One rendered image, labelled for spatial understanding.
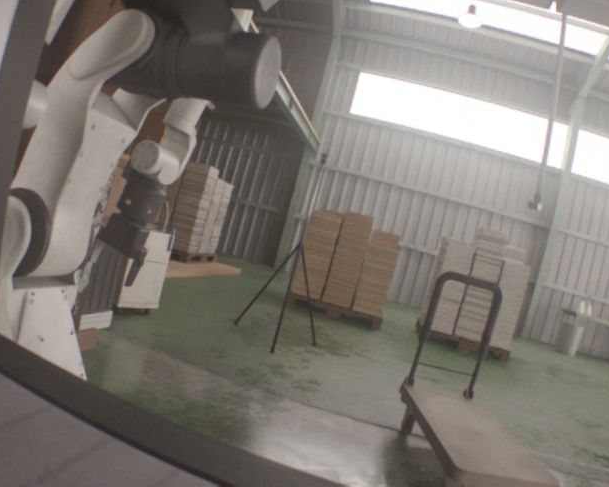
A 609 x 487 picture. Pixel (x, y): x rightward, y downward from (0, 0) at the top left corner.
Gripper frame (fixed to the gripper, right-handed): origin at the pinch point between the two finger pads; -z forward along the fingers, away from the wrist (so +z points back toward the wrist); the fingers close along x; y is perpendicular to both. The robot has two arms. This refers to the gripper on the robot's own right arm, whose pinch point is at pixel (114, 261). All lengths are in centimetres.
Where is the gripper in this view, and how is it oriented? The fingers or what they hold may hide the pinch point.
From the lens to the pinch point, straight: 96.1
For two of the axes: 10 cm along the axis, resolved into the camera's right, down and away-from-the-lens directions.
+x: -8.7, -4.5, 1.9
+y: -1.9, -0.5, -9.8
